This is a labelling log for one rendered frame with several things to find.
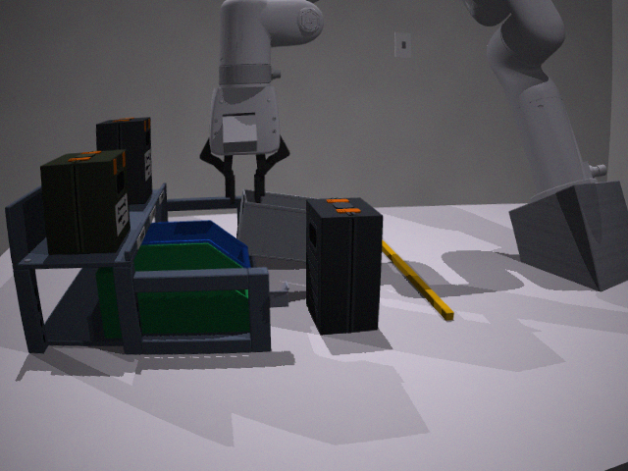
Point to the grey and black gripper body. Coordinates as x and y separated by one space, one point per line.
258 98

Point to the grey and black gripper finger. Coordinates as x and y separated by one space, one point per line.
264 166
224 167

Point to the yellow bar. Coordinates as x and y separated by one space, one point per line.
439 305

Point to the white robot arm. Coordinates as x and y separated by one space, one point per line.
532 33

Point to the green open bin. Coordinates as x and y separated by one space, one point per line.
177 312

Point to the blue open bin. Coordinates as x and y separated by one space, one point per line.
198 232

